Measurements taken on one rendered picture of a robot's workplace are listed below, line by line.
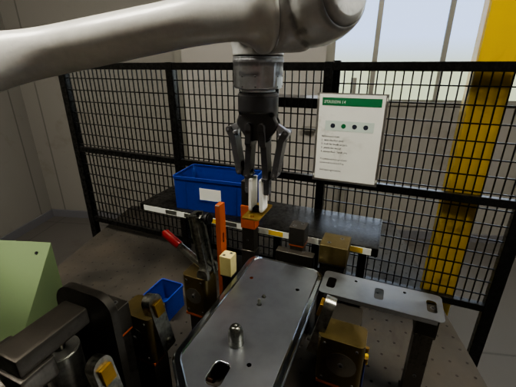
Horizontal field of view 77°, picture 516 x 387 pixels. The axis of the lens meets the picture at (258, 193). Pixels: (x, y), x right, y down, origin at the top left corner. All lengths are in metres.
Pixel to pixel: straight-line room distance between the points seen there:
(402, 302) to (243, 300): 0.39
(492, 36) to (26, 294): 1.46
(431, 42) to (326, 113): 1.96
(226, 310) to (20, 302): 0.58
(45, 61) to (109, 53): 0.09
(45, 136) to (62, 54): 3.39
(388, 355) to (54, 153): 3.47
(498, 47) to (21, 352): 1.24
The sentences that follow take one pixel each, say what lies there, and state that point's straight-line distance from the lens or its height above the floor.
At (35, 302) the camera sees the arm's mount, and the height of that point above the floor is 0.94.
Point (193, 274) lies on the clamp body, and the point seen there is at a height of 1.05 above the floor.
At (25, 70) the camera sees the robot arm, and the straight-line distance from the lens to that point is 0.54.
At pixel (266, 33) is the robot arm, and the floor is 1.57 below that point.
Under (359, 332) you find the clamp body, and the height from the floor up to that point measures 1.05.
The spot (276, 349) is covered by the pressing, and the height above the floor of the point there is 1.00.
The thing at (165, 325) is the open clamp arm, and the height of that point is 1.03.
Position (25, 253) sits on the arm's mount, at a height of 1.04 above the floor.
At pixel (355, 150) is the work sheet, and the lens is 1.16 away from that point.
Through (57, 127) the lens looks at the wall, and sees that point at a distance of 3.77.
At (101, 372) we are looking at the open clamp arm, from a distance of 0.63.
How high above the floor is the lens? 1.54
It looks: 22 degrees down
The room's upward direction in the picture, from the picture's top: straight up
